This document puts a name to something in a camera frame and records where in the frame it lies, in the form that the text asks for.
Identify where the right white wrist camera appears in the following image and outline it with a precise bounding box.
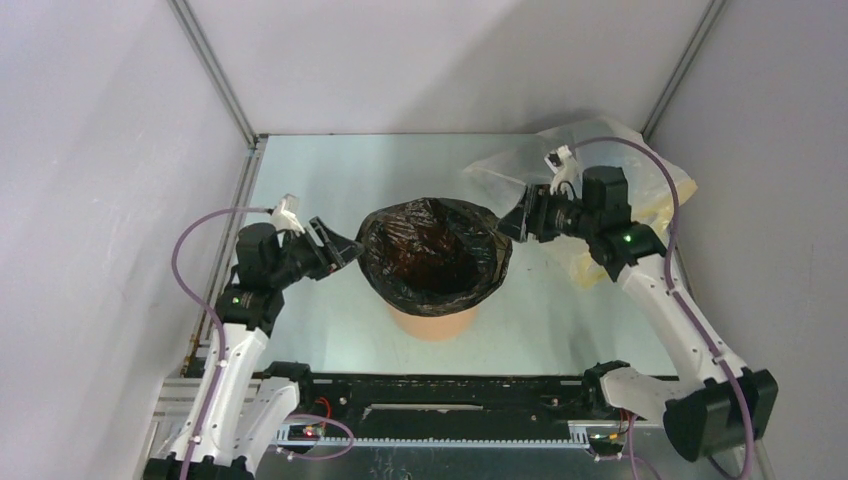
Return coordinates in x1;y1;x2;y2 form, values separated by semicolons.
544;145;580;198

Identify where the black trash bag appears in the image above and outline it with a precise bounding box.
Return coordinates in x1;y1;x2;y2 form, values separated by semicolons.
356;197;513;317

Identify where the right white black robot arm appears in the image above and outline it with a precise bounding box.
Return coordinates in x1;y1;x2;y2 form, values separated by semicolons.
497;166;778;462

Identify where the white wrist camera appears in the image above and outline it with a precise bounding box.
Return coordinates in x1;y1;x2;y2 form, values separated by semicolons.
544;145;580;198
269;194;306;236

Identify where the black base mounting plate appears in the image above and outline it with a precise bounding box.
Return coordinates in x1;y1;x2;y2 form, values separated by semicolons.
268;374;647;442

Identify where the left small circuit board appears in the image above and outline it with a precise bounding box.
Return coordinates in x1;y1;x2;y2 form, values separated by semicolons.
287;425;325;441

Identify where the orange plastic trash bin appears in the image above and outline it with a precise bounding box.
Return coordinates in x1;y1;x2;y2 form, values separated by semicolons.
387;305;479;342

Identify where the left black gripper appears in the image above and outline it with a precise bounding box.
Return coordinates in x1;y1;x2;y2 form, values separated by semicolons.
269;216;365;289

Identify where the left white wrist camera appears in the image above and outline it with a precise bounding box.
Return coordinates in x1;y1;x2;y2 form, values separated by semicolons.
269;194;306;236

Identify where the left aluminium corner post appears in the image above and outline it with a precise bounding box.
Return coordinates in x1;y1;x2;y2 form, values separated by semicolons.
167;0;258;149

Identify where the aluminium corner post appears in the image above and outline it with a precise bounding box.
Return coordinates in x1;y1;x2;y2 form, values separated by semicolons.
167;0;258;149
641;0;730;143

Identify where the right aluminium corner post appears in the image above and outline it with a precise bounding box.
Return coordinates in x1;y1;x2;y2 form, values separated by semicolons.
641;0;730;143

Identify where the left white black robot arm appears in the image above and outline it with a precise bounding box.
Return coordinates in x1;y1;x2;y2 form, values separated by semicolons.
142;217;363;479

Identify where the aluminium frame rail front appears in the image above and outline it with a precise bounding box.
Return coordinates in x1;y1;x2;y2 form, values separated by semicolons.
148;377;757;452

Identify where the right small circuit board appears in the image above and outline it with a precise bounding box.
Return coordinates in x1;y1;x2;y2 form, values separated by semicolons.
589;432;627;444

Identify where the small circuit board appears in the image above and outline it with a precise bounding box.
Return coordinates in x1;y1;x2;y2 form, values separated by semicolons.
287;425;325;441
589;432;627;444

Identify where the translucent yellowish plastic bag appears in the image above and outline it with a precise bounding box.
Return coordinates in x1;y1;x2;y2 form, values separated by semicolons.
463;116;697;288

